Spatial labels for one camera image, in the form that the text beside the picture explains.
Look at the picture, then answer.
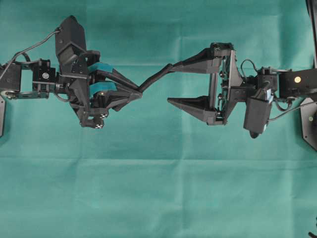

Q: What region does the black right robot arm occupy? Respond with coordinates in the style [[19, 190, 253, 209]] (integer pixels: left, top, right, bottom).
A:
[[167, 43, 317, 133]]

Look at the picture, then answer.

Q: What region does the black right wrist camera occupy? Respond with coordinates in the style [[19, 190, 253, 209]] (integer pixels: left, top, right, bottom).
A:
[[244, 81, 273, 139]]

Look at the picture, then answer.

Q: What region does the black Velcro strap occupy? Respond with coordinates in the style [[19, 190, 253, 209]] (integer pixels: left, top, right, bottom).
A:
[[137, 63, 179, 93]]

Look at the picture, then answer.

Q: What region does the black cable at corner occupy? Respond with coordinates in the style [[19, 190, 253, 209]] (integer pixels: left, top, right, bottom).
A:
[[308, 215, 317, 238]]

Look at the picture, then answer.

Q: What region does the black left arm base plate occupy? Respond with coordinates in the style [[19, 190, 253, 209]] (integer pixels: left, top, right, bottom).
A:
[[0, 96, 5, 137]]

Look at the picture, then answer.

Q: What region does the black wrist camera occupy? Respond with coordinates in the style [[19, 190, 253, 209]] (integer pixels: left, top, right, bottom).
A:
[[55, 15, 87, 74], [244, 81, 273, 139]]

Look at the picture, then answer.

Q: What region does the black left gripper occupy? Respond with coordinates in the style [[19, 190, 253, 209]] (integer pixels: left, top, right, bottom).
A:
[[56, 50, 143, 129]]

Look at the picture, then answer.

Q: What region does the green table cloth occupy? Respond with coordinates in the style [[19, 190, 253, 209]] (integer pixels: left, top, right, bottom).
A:
[[0, 0, 317, 238]]

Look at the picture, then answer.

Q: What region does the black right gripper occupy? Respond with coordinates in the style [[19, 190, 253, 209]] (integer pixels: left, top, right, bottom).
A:
[[167, 43, 246, 125]]

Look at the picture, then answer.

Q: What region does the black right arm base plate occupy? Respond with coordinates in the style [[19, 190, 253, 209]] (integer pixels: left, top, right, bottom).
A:
[[300, 98, 317, 150]]

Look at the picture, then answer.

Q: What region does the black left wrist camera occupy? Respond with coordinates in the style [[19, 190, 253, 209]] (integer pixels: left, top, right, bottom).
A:
[[55, 15, 87, 74]]

